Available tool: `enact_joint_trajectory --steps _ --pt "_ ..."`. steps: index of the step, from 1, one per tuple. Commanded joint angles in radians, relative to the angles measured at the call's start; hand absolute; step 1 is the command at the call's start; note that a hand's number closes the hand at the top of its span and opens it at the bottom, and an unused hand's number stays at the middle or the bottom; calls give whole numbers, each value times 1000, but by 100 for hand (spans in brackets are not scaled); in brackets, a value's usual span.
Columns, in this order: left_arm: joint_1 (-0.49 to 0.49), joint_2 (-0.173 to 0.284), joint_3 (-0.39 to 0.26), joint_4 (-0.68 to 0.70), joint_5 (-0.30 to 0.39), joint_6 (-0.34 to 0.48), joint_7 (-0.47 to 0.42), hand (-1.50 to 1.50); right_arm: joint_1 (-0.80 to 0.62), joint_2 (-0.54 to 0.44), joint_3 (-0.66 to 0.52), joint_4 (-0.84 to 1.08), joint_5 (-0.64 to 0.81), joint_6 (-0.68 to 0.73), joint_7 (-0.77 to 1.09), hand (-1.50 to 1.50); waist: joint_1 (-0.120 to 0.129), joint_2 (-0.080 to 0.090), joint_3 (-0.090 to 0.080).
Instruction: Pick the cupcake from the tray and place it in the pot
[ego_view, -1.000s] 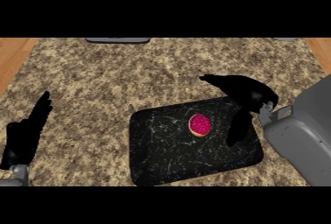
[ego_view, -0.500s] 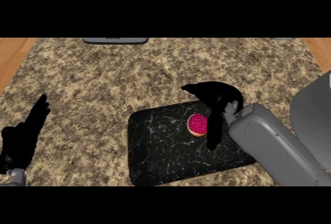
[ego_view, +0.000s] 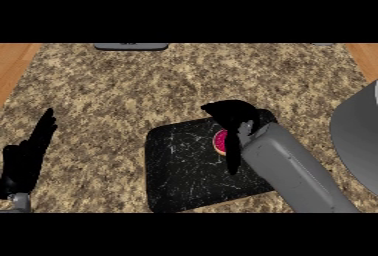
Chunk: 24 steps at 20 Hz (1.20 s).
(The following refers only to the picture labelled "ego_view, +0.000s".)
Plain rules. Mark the grey pot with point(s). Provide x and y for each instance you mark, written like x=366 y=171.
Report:
x=355 y=140

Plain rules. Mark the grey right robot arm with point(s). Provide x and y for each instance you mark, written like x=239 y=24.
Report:
x=295 y=170

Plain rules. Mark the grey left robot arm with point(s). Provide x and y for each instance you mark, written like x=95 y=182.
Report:
x=18 y=202

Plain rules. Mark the pink frosted cupcake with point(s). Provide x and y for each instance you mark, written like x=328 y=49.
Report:
x=220 y=142

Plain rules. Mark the black marble tray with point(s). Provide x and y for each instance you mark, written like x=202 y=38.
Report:
x=197 y=166

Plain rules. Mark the dark grey flat appliance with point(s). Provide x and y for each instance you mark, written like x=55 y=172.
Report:
x=130 y=46

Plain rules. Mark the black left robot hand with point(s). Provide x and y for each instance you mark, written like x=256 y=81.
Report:
x=27 y=156

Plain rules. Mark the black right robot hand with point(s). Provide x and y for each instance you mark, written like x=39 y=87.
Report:
x=233 y=115

